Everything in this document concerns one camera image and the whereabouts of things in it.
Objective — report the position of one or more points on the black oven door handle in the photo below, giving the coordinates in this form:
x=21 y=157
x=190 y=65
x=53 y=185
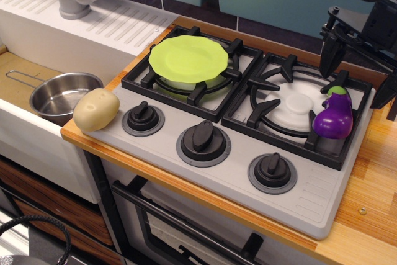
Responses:
x=245 y=256

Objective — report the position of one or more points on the purple toy eggplant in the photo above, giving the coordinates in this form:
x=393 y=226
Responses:
x=336 y=120

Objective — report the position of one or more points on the left black burner grate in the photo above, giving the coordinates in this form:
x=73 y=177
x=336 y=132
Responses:
x=207 y=103

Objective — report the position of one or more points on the left black stove knob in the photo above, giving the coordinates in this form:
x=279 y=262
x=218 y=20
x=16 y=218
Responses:
x=143 y=120

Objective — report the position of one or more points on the small steel pot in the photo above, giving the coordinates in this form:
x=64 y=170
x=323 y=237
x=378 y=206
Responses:
x=55 y=99

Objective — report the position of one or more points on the beige toy potato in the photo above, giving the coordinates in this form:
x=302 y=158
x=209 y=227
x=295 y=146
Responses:
x=96 y=110

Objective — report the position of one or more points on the black stove knob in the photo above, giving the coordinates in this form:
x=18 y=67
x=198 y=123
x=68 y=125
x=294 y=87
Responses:
x=203 y=145
x=143 y=120
x=272 y=174

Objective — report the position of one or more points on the white toy sink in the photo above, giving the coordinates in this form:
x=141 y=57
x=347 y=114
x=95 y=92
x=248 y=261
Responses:
x=102 y=43

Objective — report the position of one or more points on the toy oven door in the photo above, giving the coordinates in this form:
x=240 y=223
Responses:
x=172 y=229

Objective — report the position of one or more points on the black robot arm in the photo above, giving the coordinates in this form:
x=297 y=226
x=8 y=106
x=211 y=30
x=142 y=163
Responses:
x=372 y=35

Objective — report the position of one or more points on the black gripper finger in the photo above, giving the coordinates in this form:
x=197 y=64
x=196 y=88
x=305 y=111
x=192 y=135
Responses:
x=332 y=53
x=386 y=92

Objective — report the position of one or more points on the grey toy stove top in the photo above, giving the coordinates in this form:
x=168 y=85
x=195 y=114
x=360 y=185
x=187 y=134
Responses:
x=310 y=207

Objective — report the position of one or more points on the right black stove knob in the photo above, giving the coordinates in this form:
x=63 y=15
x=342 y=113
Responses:
x=272 y=174

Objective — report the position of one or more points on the lime green plate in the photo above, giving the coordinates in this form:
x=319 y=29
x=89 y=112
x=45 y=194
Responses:
x=188 y=59

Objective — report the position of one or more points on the upper wooden drawer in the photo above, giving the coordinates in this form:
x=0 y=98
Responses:
x=51 y=198

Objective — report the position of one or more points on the middle black stove knob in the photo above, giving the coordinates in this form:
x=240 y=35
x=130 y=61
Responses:
x=203 y=145

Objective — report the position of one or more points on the right white burner cap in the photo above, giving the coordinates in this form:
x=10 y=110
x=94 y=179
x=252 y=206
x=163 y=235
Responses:
x=297 y=100

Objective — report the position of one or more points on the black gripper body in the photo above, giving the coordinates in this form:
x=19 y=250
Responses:
x=372 y=35

